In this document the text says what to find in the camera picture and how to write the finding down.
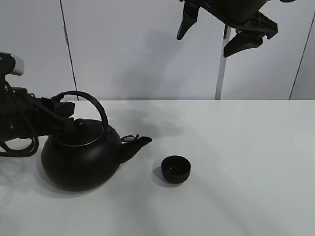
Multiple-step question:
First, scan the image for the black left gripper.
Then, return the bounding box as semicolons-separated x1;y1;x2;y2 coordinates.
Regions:
0;74;75;143

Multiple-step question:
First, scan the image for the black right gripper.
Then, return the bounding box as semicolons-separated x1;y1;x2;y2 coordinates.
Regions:
177;0;278;58

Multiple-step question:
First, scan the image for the black round teapot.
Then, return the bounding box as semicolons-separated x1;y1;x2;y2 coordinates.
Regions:
41;91;152;192

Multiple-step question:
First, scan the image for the small black teacup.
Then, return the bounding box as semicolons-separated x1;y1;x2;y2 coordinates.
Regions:
161;155;191;184

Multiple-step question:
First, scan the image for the white vertical post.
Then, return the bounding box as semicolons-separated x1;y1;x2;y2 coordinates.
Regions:
215;25;231;100

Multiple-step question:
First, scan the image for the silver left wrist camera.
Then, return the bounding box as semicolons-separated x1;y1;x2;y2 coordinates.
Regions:
0;52;24;76

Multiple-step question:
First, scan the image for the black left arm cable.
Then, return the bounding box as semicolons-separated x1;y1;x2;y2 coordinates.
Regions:
0;81;40;158

